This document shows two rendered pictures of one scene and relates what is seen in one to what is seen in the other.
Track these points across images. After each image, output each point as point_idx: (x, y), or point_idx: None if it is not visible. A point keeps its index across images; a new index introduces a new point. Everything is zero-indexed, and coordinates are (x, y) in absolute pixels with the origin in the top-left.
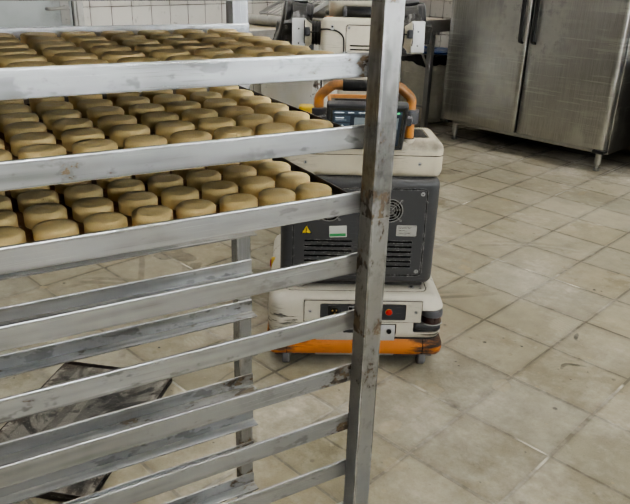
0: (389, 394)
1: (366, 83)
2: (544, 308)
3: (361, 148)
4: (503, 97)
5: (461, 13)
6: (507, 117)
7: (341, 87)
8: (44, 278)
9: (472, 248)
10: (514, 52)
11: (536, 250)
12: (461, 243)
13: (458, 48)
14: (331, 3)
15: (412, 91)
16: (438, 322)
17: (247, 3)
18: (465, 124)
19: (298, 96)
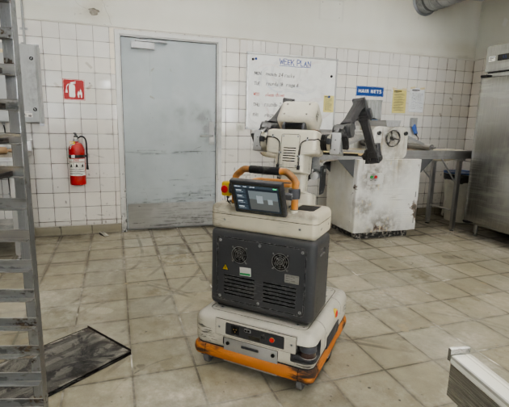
0: (255, 406)
1: (263, 168)
2: (448, 374)
3: (258, 213)
4: None
5: (479, 145)
6: None
7: (247, 170)
8: (132, 279)
9: (422, 313)
10: None
11: (480, 325)
12: (416, 308)
13: (477, 170)
14: (277, 120)
15: (450, 199)
16: (310, 358)
17: (16, 86)
18: (482, 225)
19: (345, 194)
